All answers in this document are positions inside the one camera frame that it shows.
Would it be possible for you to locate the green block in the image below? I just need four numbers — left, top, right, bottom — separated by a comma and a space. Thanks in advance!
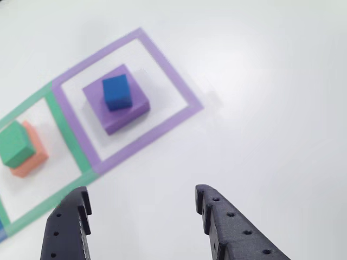
0, 120, 36, 168

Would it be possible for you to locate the large purple block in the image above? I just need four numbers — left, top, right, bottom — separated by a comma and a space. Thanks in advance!
82, 63, 151, 136

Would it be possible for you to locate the small blue block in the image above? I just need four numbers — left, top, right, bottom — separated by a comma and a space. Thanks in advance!
102, 74, 133, 112

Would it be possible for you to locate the blue tape square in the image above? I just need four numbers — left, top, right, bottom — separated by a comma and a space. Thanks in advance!
0, 219, 8, 243

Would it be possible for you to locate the orange block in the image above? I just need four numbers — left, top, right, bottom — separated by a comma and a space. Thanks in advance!
9, 120, 49, 179

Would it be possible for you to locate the green tape square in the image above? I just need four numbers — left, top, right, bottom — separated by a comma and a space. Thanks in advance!
0, 81, 100, 238

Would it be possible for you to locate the purple tape square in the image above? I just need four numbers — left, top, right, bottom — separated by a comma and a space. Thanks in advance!
51, 26, 204, 176

